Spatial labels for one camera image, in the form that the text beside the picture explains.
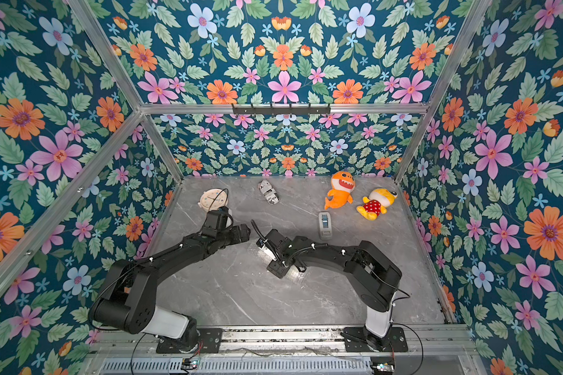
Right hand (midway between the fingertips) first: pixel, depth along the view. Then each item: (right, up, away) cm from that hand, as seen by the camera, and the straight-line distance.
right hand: (284, 255), depth 89 cm
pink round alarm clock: (-35, +22, +19) cm, 46 cm away
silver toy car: (-9, +25, +21) cm, 34 cm away
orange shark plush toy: (+26, +29, +18) cm, 43 cm away
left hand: (-16, +9, +3) cm, 19 cm away
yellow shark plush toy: (+40, +20, +13) cm, 47 cm away
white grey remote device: (+17, +11, +9) cm, 22 cm away
